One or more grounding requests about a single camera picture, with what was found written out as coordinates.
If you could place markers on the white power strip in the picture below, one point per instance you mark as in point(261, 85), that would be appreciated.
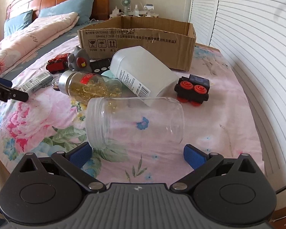
point(116, 13)

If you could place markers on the mint green oval case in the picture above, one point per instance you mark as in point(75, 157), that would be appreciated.
point(109, 74)

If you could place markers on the small grey barcode box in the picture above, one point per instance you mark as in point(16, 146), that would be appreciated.
point(36, 83)

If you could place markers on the blue pillow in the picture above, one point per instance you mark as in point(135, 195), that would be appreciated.
point(18, 22)
point(82, 7)

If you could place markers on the white louvered closet door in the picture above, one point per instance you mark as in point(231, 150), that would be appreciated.
point(251, 35)

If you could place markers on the capsule bottle with silver cap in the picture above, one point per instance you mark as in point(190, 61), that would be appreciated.
point(83, 86)

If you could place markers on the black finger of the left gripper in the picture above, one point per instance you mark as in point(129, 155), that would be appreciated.
point(7, 92)

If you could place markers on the white gadget on stand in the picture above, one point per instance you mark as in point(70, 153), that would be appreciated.
point(149, 8)

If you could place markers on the small green desk fan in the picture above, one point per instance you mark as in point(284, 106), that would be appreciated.
point(127, 6)

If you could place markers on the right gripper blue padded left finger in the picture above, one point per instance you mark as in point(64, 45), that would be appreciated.
point(70, 164)

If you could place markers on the black digital timer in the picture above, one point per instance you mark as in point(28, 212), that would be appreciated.
point(100, 66)

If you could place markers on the clear spray bottle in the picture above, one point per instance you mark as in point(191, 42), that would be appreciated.
point(136, 11)

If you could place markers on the blue bed sheet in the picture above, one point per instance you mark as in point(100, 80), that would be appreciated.
point(11, 74)

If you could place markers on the red toy car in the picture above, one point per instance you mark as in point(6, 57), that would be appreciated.
point(57, 64)

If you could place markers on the clear plastic jar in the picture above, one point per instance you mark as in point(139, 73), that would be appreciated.
point(133, 122)

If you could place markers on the white translucent plastic container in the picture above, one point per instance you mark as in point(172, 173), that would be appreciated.
point(143, 74)

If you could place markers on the blue pillow far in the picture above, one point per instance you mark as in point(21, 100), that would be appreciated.
point(18, 22)

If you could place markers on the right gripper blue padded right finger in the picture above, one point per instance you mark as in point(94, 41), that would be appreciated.
point(204, 166)

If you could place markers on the pink floral table cloth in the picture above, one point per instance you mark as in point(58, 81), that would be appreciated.
point(50, 121)

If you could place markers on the grey rhino toy figure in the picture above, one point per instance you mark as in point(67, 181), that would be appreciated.
point(79, 60)

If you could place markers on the pink floral folded quilt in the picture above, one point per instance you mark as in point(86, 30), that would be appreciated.
point(23, 43)

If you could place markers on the brown cardboard box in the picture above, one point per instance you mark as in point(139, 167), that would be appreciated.
point(172, 42)

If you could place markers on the blue pillow near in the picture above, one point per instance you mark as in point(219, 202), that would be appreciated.
point(82, 7)

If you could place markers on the black toy train red wheels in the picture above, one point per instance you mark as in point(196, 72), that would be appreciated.
point(192, 89)

